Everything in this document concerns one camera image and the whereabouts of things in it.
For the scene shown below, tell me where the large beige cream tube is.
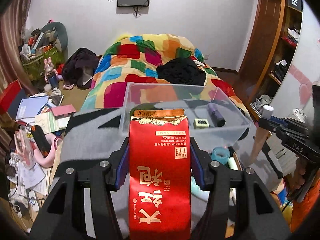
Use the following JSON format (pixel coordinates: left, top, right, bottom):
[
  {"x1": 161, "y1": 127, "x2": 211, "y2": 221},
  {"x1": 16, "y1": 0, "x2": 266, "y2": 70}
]
[{"x1": 249, "y1": 104, "x2": 275, "y2": 165}]

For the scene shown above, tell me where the purple spray bottle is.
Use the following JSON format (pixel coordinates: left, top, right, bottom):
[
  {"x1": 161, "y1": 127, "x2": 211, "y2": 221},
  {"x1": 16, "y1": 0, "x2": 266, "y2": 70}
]
[{"x1": 207, "y1": 103, "x2": 226, "y2": 127}]

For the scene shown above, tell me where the pale green tube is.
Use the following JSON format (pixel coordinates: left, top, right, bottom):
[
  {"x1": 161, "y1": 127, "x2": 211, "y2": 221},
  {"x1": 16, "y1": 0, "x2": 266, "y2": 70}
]
[{"x1": 227, "y1": 157, "x2": 241, "y2": 171}]

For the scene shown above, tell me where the teal tape roll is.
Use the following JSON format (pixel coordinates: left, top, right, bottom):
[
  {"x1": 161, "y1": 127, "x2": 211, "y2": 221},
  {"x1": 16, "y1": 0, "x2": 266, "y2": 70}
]
[{"x1": 211, "y1": 147, "x2": 230, "y2": 165}]

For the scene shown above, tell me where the mint green bottle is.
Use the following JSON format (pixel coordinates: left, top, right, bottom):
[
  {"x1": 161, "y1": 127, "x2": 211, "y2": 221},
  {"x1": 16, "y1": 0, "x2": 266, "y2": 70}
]
[{"x1": 190, "y1": 176, "x2": 210, "y2": 202}]

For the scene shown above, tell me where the green mahjong tile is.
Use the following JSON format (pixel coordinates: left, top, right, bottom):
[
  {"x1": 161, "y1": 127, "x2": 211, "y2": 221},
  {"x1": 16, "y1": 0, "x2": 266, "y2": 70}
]
[{"x1": 193, "y1": 118, "x2": 210, "y2": 129}]

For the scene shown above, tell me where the red tea packet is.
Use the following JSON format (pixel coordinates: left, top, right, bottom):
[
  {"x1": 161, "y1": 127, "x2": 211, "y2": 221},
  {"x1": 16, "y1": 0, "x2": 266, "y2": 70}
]
[{"x1": 129, "y1": 109, "x2": 191, "y2": 239}]

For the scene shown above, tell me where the person right hand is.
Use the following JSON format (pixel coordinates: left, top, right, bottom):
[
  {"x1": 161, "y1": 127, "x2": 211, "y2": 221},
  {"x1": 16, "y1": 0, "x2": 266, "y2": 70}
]
[{"x1": 291, "y1": 157, "x2": 306, "y2": 194}]

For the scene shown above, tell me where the clear plastic storage box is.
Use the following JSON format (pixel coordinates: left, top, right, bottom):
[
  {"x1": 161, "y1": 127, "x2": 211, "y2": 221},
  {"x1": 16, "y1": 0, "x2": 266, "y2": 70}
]
[{"x1": 119, "y1": 82, "x2": 250, "y2": 151}]

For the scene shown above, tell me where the wooden shelf unit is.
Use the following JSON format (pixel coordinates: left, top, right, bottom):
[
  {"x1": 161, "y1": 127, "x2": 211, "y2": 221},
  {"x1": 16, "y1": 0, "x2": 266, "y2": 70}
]
[{"x1": 241, "y1": 0, "x2": 302, "y2": 119}]

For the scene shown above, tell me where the grey black blanket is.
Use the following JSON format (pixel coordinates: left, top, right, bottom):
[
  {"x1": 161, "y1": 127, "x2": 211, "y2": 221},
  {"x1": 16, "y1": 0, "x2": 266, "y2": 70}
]
[{"x1": 48, "y1": 102, "x2": 284, "y2": 240}]

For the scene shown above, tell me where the black orange tool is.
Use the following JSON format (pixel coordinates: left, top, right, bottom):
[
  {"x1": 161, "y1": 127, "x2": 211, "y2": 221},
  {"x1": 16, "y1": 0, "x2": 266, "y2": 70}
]
[{"x1": 31, "y1": 125, "x2": 51, "y2": 158}]

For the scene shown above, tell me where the black clothes pile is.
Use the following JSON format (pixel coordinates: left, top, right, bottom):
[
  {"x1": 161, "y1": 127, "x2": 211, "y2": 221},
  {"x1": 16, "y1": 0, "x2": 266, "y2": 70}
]
[{"x1": 156, "y1": 58, "x2": 206, "y2": 86}]

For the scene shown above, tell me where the pink box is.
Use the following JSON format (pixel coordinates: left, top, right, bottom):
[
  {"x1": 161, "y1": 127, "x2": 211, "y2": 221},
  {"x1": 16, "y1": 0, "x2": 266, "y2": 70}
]
[{"x1": 51, "y1": 105, "x2": 76, "y2": 118}]

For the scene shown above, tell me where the blue white book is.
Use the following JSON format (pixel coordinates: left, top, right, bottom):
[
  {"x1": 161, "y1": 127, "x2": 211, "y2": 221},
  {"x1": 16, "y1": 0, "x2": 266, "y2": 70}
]
[{"x1": 16, "y1": 96, "x2": 49, "y2": 119}]

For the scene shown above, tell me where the red box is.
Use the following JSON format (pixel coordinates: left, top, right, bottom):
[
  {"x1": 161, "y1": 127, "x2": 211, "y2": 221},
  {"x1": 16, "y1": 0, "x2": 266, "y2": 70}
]
[{"x1": 0, "y1": 80, "x2": 22, "y2": 114}]

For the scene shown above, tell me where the rabbit doll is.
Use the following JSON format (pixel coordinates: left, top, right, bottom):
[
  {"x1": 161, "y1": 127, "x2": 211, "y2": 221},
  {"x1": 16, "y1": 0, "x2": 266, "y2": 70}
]
[{"x1": 44, "y1": 57, "x2": 59, "y2": 88}]

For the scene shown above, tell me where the dark purple clothes pile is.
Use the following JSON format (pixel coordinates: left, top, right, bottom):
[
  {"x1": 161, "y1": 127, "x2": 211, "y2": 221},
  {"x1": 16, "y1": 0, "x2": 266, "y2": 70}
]
[{"x1": 62, "y1": 48, "x2": 100, "y2": 89}]

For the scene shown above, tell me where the colourful patchwork duvet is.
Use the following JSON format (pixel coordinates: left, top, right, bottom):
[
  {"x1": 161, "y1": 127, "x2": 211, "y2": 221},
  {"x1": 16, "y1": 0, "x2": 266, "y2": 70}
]
[{"x1": 81, "y1": 34, "x2": 249, "y2": 117}]

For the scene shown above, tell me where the green storage bag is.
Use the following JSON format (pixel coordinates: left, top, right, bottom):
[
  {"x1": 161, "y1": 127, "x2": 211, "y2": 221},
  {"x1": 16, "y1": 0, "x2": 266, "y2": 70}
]
[{"x1": 22, "y1": 47, "x2": 65, "y2": 81}]

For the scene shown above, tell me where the striped curtain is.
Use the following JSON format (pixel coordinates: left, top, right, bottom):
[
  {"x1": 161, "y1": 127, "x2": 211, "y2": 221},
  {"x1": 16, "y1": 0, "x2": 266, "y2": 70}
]
[{"x1": 0, "y1": 0, "x2": 38, "y2": 156}]

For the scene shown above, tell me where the grey neck pillow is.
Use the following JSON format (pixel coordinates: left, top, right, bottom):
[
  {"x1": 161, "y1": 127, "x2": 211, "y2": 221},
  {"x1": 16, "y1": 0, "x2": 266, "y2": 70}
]
[{"x1": 41, "y1": 22, "x2": 68, "y2": 52}]

